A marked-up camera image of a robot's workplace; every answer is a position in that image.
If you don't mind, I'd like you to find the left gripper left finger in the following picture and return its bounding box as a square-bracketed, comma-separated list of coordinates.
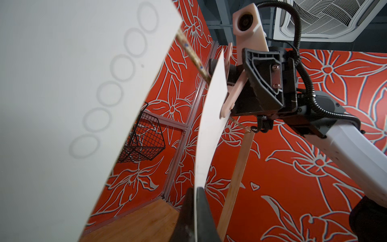
[169, 188, 195, 242]

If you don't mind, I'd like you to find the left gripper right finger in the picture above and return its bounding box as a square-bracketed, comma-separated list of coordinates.
[196, 187, 221, 242]

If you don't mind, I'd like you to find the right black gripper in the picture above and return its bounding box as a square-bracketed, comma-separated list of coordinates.
[227, 47, 298, 120]

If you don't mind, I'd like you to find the pink clothespin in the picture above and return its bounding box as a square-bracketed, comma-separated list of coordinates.
[220, 43, 248, 118]

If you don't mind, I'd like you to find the white postcard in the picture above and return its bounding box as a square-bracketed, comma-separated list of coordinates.
[1, 1, 182, 242]
[194, 51, 228, 242]

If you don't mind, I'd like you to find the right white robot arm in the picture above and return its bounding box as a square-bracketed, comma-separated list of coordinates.
[224, 49, 387, 242]

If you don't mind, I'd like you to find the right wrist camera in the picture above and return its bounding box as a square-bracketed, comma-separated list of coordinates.
[232, 3, 269, 65]

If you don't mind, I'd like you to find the right wooden post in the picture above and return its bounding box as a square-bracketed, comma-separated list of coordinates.
[217, 127, 255, 242]

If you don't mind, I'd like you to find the black wire basket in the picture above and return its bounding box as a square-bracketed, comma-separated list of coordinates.
[117, 102, 166, 163]

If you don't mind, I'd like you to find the twine string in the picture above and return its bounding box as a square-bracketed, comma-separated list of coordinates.
[175, 28, 252, 132]

